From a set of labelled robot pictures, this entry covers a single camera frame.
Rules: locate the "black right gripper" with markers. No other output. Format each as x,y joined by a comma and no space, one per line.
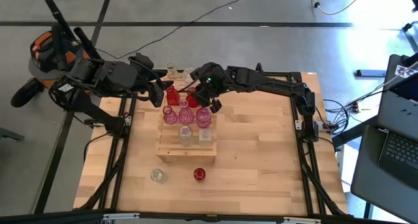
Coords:
212,83

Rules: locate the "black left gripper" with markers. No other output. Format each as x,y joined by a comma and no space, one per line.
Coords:
148,83

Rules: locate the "small red glass vase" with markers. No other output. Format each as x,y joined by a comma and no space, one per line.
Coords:
172,96
192,101

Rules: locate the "pink round glass vase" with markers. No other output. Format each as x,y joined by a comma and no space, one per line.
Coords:
170,116
203,118

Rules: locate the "small clear glass vase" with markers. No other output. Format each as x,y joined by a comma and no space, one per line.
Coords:
172,68
157,175
187,74

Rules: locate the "pink ribbed conical vase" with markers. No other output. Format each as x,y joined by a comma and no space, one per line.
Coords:
186,114

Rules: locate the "clear square diamond-cut vase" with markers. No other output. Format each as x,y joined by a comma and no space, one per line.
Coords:
205,138

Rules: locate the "clear round faceted vase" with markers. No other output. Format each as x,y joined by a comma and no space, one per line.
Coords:
185,136

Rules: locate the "tall red ribbed vase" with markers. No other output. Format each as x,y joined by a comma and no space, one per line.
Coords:
199,174

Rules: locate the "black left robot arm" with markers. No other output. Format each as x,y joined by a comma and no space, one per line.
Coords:
114,75

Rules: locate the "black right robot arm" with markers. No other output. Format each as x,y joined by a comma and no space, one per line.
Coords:
277,85

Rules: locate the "wooden slatted shelf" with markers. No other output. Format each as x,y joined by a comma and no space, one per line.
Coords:
170,152

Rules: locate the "orange black vacuum cleaner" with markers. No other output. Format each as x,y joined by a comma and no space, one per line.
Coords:
49,51

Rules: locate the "grey floor object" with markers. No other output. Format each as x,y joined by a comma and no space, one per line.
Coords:
11,134

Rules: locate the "grey side desk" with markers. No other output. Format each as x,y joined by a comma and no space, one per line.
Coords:
375,191

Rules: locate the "grey laptop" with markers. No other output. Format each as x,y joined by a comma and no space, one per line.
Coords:
401,149

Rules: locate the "black chair base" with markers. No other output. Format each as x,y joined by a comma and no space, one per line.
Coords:
411,34

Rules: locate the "black aluminium table frame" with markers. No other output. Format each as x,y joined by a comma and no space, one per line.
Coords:
305,158

